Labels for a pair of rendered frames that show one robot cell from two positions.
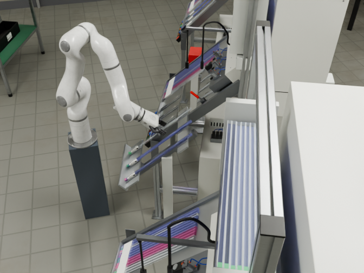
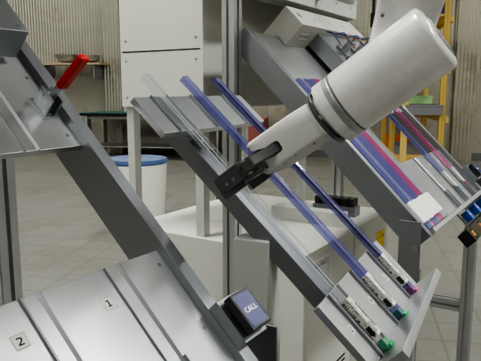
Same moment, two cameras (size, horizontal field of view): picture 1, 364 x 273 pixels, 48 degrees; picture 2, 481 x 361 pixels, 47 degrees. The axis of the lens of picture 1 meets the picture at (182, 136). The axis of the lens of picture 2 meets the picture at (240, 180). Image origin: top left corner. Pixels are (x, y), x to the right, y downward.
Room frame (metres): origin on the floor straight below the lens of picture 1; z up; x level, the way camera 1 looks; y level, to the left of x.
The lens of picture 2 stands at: (2.50, 0.44, 1.05)
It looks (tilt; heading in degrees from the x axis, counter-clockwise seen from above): 9 degrees down; 206
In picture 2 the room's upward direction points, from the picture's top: straight up
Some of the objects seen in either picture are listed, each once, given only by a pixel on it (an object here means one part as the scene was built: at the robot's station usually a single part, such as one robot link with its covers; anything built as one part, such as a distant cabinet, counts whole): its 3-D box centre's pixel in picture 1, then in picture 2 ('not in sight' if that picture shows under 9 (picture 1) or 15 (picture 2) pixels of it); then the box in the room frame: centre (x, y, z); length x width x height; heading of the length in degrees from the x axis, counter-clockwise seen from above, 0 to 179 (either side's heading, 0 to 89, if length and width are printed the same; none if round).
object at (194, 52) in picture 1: (194, 90); not in sight; (2.97, -0.10, 0.39); 0.24 x 0.24 x 0.78; 83
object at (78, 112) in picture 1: (78, 97); not in sight; (2.00, 0.63, 1.00); 0.19 x 0.12 x 0.24; 154
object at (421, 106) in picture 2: not in sight; (411, 90); (-5.06, -0.73, 1.05); 2.40 x 0.62 x 2.10; 14
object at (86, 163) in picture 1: (90, 176); not in sight; (1.97, 0.64, 0.35); 0.18 x 0.18 x 0.70; 14
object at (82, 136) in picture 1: (80, 127); not in sight; (1.97, 0.64, 0.79); 0.19 x 0.19 x 0.18
